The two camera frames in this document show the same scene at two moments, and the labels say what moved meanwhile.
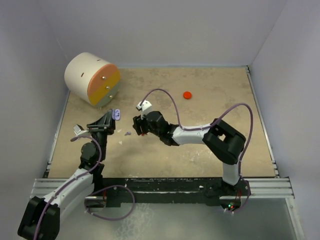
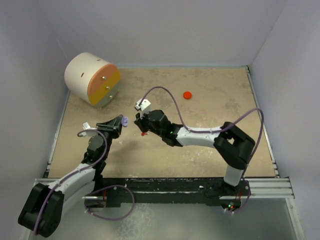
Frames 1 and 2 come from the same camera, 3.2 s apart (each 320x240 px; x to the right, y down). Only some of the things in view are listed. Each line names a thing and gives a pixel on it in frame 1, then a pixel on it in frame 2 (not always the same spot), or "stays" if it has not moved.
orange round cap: (187, 95) stays
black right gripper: (138, 123) stays
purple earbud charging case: (116, 114) -> (124, 121)
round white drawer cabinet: (93, 78) stays
